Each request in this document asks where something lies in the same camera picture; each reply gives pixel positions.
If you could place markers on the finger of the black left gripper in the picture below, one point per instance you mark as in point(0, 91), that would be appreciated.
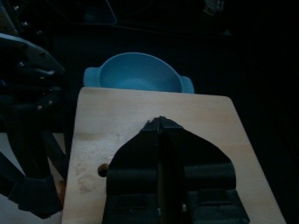
point(56, 154)
point(36, 195)

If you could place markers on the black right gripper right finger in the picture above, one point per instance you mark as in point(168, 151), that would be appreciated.
point(202, 180)

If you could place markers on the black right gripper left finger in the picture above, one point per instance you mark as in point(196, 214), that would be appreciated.
point(132, 180)

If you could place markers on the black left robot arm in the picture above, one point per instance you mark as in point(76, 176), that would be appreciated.
point(11, 17)

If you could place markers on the wooden drawer box housing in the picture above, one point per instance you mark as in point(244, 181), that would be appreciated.
point(116, 116)

